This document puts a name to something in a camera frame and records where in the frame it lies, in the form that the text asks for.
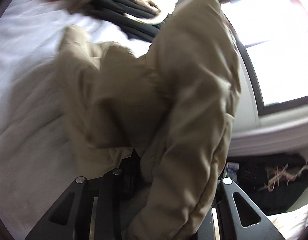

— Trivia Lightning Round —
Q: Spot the window with dark frame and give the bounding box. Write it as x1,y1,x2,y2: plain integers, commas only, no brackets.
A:
219,0,308,116

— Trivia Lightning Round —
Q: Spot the black hooded garment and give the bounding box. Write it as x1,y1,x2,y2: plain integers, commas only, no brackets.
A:
83,0,171,42

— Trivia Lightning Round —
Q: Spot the beige puffer jacket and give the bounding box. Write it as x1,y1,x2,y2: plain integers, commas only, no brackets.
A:
55,0,241,239

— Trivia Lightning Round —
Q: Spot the grey plush bed blanket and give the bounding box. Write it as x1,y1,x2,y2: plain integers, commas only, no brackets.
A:
0,0,149,239

